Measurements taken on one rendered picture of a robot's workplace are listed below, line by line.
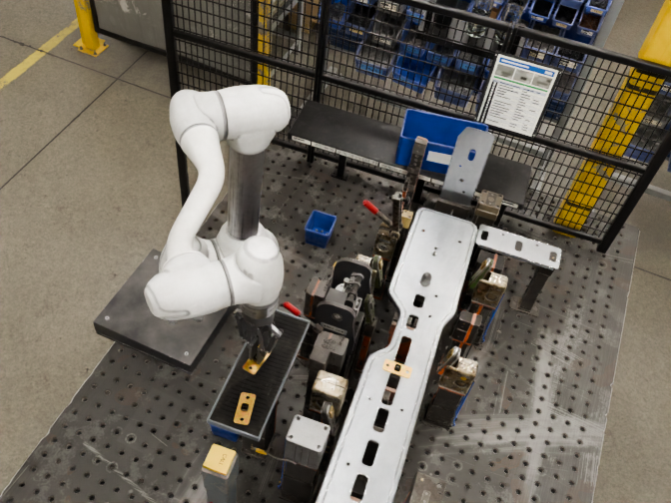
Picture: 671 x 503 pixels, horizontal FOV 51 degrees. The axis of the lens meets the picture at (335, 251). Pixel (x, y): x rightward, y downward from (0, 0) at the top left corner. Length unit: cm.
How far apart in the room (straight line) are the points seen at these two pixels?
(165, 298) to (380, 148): 138
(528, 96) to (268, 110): 102
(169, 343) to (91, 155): 194
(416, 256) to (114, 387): 107
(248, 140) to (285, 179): 102
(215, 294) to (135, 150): 271
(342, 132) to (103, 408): 128
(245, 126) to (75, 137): 243
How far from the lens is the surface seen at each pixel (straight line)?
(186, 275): 146
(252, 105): 189
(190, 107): 187
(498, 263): 243
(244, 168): 203
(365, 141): 265
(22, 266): 366
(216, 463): 175
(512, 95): 257
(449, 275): 232
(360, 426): 198
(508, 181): 264
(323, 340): 201
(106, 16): 465
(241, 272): 147
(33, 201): 394
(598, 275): 294
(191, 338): 238
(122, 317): 245
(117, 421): 234
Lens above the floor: 278
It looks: 50 degrees down
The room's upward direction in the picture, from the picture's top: 9 degrees clockwise
